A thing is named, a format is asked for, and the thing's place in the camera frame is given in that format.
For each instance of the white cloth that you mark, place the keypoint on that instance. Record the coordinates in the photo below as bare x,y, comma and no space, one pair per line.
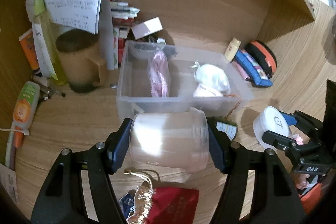
211,76

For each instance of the white receipt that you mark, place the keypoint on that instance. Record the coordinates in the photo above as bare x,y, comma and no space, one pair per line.
9,182

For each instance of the person's right hand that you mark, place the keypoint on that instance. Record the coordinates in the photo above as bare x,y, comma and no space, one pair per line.
299,179

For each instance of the blue patchwork pencil case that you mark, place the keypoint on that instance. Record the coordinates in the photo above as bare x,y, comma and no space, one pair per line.
252,69

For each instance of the cream lotion bottle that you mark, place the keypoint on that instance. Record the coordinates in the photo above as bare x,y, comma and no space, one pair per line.
232,49

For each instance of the yellow-green spray bottle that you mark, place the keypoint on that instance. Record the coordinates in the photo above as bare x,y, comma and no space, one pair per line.
46,41

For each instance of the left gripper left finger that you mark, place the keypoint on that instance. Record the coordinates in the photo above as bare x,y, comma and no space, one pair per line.
61,197

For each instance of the pink beaded rope bag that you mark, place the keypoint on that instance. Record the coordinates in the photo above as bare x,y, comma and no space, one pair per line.
159,75

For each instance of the small white pink box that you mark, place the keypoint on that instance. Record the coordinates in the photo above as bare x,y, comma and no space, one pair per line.
147,28

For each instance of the hand sanitizer bottle orange label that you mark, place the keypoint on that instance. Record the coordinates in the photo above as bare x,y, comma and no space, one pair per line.
26,105

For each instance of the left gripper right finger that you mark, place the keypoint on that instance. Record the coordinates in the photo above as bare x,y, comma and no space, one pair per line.
274,200

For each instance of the white paper sheets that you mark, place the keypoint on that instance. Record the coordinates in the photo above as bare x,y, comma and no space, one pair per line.
93,16

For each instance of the stack of books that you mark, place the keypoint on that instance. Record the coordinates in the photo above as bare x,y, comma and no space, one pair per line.
123,17

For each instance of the white round lidded container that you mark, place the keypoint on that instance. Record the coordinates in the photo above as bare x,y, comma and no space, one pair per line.
270,119

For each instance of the grey bowl with trinkets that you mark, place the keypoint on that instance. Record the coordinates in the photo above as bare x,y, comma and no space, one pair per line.
147,47

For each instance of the orange pen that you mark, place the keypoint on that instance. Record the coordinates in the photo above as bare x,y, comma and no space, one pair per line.
16,135

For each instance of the pens on desk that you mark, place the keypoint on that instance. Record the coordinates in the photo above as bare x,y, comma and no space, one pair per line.
47,88

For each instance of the small blue foil packet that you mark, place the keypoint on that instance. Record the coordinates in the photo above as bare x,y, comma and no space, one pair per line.
126,204

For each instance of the clear jar cotton pads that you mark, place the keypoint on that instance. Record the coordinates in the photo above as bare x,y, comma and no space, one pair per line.
174,140

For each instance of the pink flat case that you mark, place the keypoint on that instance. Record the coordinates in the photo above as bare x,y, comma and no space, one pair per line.
242,72

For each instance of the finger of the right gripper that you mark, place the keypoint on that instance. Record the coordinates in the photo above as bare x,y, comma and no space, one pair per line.
307,124
292,149

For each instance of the orange tube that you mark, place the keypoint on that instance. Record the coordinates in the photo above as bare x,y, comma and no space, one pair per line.
27,44

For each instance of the red velvet drawstring pouch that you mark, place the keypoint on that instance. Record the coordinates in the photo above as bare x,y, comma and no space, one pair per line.
163,204

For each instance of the brown ceramic mug with lid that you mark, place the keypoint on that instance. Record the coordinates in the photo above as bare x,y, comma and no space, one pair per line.
79,53

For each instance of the black orange round pouch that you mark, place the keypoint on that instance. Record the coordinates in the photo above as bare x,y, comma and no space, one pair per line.
263,56

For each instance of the dark green spray bottle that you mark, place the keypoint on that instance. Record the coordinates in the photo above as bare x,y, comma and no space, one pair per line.
223,124

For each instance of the clear plastic storage bin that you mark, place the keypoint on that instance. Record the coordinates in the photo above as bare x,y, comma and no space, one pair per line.
133,91

